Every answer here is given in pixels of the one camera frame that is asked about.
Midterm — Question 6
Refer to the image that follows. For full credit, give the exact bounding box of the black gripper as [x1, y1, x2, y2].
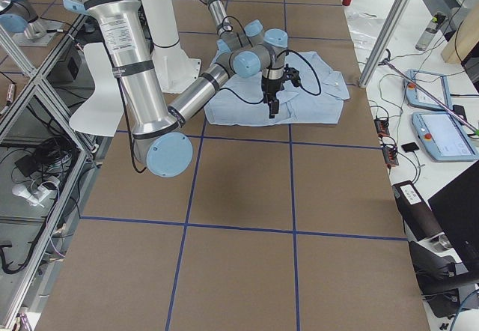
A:
[261, 64, 302, 118]

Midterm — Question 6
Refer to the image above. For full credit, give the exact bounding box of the light blue button-up shirt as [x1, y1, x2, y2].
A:
[204, 52, 350, 127]

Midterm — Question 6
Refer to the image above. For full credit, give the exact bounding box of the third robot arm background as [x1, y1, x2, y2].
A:
[1, 0, 49, 40]

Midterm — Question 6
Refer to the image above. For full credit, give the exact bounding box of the orange circuit board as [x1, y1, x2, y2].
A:
[374, 118, 391, 136]

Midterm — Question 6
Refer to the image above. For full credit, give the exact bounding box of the pink violet rod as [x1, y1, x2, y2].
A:
[379, 58, 479, 136]

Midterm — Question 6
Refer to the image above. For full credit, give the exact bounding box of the far blue teach pendant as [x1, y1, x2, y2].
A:
[403, 69, 452, 111]

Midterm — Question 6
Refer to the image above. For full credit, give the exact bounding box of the blue teach pendant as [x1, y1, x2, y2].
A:
[411, 112, 478, 162]
[403, 69, 452, 111]

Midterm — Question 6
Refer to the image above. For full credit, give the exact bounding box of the clear water bottle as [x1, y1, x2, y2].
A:
[415, 11, 447, 51]

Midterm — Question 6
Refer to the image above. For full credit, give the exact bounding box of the near blue teach pendant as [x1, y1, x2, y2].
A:
[411, 112, 478, 162]

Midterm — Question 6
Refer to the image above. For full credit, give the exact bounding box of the wooden board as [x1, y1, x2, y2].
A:
[441, 4, 478, 64]

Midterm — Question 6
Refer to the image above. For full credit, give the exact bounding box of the black monitor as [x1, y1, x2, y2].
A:
[428, 163, 478, 270]

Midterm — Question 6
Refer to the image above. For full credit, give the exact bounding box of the white power strip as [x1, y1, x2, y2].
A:
[12, 181, 58, 207]

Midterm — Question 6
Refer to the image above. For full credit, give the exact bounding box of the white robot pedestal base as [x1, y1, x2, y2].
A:
[141, 0, 201, 94]

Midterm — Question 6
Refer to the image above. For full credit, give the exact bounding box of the grey aluminium frame post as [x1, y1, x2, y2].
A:
[359, 0, 409, 88]

